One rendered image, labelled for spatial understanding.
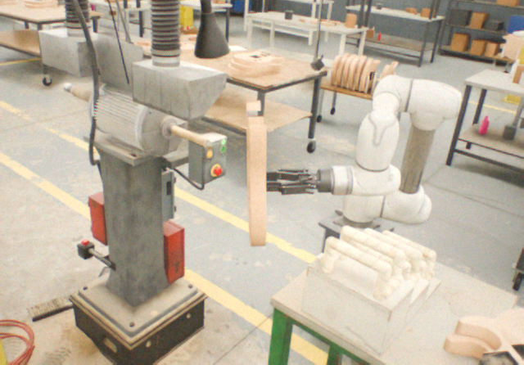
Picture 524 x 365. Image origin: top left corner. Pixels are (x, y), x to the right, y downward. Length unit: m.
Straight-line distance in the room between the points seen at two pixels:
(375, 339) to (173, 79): 1.01
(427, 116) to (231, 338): 1.56
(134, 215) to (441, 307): 1.32
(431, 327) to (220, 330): 1.45
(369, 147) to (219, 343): 1.63
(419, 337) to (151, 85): 1.18
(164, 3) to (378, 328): 1.18
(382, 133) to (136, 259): 1.40
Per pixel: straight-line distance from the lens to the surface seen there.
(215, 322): 2.80
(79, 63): 2.07
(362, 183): 1.44
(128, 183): 2.10
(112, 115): 2.00
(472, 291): 1.79
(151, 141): 1.89
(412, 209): 2.27
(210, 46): 1.73
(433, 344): 1.53
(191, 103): 1.57
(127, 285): 2.44
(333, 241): 1.33
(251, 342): 2.70
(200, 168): 2.15
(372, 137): 1.34
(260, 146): 1.22
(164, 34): 1.66
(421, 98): 1.89
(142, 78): 1.72
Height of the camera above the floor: 1.93
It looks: 26 degrees down
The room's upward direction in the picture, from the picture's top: 4 degrees clockwise
